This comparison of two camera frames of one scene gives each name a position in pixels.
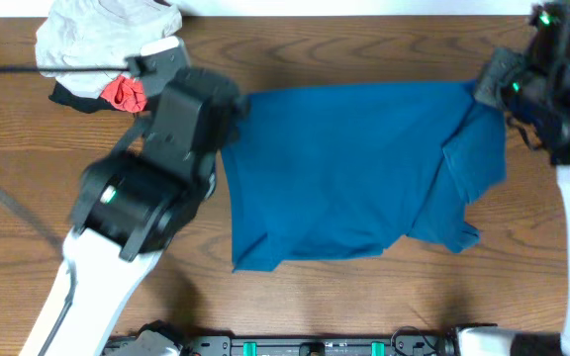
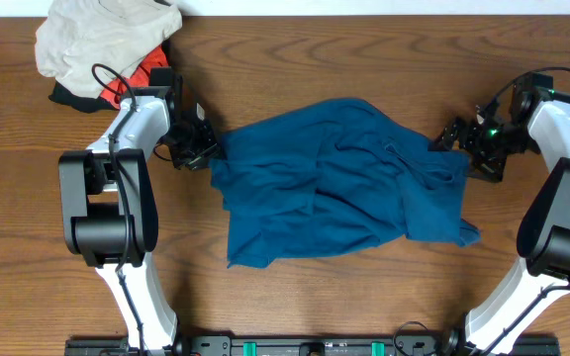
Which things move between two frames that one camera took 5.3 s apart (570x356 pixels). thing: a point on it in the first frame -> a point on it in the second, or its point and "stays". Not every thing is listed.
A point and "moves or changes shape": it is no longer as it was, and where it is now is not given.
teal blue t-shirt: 343,170 moves or changes shape
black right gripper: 489,89 -> 470,128
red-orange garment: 126,94 stays
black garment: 61,95 stays
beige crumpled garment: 99,34 stays
